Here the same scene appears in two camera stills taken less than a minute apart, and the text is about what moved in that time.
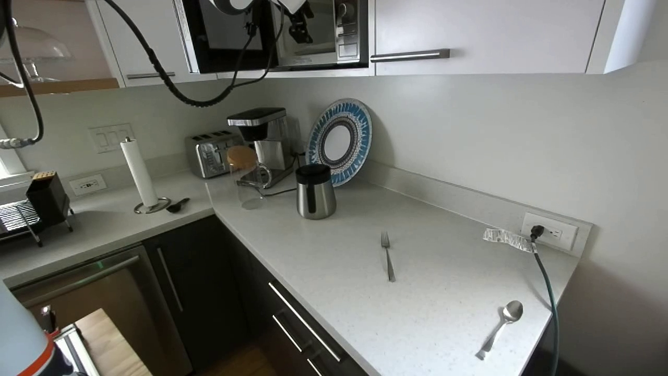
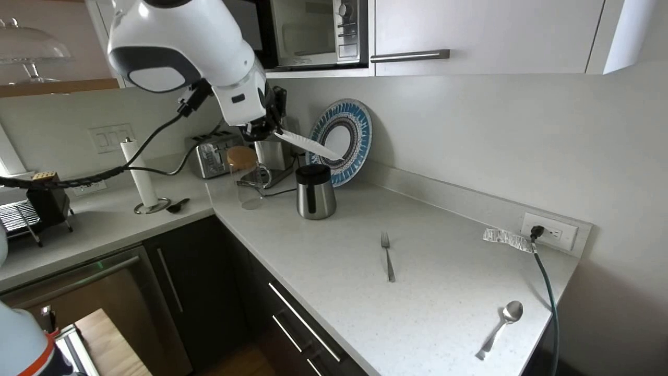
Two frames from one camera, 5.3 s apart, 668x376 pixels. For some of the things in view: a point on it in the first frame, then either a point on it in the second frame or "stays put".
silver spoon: (508, 314) stays put
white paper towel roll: (145, 192) stays put
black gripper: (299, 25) -> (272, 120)
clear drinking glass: (251, 190) stays put
